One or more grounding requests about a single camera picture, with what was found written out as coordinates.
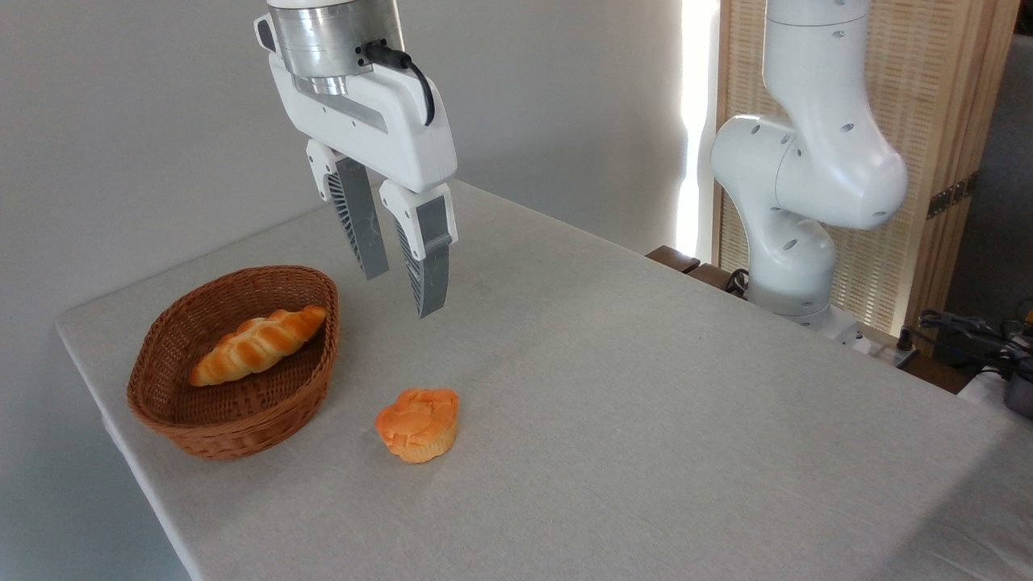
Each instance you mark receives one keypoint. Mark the beige tablecloth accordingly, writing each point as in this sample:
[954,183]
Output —
[646,420]

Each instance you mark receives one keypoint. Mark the brown wooden furniture piece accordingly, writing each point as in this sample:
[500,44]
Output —
[674,258]

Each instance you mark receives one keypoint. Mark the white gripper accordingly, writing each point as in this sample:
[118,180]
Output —
[379,129]

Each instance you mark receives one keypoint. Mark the orange muffin shaped bread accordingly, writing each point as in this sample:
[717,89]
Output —
[418,424]

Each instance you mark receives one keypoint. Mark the bamboo folding screen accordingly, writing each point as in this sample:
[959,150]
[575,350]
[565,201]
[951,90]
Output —
[920,97]

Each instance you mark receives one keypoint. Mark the brown wicker basket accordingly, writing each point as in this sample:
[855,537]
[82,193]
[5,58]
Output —
[234,403]

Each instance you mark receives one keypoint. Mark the braided golden bread loaf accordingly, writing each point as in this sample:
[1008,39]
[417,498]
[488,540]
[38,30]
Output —
[254,343]

